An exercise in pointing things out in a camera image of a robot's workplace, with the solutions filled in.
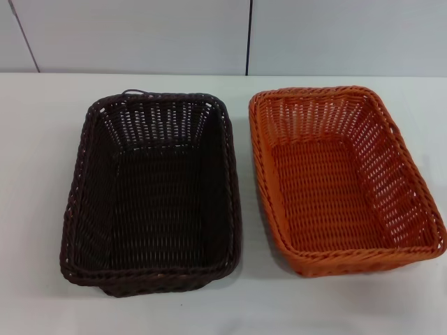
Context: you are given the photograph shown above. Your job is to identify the dark brown wicker basket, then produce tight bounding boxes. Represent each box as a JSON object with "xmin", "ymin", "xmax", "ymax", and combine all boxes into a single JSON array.
[{"xmin": 59, "ymin": 89, "xmax": 244, "ymax": 298}]

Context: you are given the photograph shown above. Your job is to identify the orange wicker basket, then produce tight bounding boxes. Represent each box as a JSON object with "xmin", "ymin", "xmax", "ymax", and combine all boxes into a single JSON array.
[{"xmin": 248, "ymin": 85, "xmax": 447, "ymax": 279}]

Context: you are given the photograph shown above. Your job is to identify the black vertical wall strip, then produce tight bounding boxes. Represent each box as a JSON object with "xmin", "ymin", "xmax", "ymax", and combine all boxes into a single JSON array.
[{"xmin": 244, "ymin": 0, "xmax": 254, "ymax": 76}]

